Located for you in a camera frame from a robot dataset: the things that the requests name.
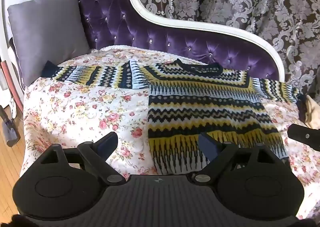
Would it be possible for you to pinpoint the beige folded cloth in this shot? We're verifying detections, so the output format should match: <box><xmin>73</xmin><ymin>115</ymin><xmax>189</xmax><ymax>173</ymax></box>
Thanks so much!
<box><xmin>304</xmin><ymin>95</ymin><xmax>320</xmax><ymax>129</ymax></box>

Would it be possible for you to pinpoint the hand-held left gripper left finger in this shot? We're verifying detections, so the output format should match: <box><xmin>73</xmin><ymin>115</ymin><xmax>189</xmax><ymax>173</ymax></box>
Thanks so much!
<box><xmin>37</xmin><ymin>131</ymin><xmax>127</xmax><ymax>185</ymax></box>

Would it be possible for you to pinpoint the purple tufted white-framed sofa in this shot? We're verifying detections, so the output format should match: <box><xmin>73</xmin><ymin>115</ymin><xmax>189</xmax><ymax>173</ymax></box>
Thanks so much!
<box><xmin>48</xmin><ymin>0</ymin><xmax>285</xmax><ymax>82</ymax></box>

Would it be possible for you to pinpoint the floral quilted blanket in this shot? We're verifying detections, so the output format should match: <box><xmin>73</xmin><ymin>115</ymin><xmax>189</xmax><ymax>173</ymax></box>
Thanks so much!
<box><xmin>19</xmin><ymin>45</ymin><xmax>320</xmax><ymax>219</ymax></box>

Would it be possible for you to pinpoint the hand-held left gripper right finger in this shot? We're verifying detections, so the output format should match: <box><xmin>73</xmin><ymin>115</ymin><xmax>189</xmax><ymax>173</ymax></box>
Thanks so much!
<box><xmin>194</xmin><ymin>132</ymin><xmax>282</xmax><ymax>184</ymax></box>

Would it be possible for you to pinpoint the grey cushion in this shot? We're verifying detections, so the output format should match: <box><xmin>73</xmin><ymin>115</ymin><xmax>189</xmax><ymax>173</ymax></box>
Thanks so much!
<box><xmin>7</xmin><ymin>0</ymin><xmax>90</xmax><ymax>85</ymax></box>

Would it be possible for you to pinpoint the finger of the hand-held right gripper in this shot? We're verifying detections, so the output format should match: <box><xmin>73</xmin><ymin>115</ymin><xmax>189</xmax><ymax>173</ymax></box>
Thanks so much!
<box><xmin>287</xmin><ymin>123</ymin><xmax>320</xmax><ymax>154</ymax></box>

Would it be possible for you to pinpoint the yellow navy patterned knit sweater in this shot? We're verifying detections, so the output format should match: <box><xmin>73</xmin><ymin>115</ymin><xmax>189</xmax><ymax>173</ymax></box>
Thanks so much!
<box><xmin>41</xmin><ymin>58</ymin><xmax>309</xmax><ymax>175</ymax></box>

